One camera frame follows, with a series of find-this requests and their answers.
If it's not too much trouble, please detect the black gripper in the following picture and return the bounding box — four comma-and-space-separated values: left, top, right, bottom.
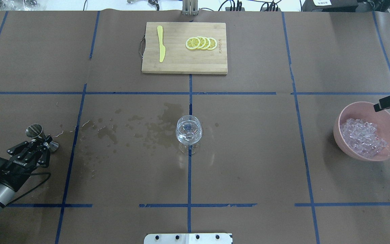
0, 135, 53, 185

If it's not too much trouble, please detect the steel cocktail jigger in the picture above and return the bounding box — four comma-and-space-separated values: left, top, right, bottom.
26, 124, 59, 153

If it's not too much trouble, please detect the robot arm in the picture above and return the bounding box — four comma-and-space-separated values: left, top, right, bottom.
0, 136, 55, 212

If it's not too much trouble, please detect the pile of ice cubes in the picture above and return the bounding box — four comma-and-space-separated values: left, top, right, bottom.
340, 118, 388, 159

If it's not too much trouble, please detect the clear wine glass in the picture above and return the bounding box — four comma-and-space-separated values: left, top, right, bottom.
175, 115, 203, 156

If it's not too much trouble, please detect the pink bowl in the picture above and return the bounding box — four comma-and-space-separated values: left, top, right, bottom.
333, 101, 390, 162

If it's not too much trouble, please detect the bamboo cutting board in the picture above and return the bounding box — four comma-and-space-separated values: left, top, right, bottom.
142, 22, 229, 75

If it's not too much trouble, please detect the yellow plastic knife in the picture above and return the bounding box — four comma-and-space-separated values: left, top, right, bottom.
157, 26, 167, 62

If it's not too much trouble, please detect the lemon slice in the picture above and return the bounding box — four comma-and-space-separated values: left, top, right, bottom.
207, 37, 218, 50
196, 37, 204, 49
185, 37, 201, 50
201, 37, 211, 50

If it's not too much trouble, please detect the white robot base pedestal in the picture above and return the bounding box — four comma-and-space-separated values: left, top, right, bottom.
144, 233, 233, 244

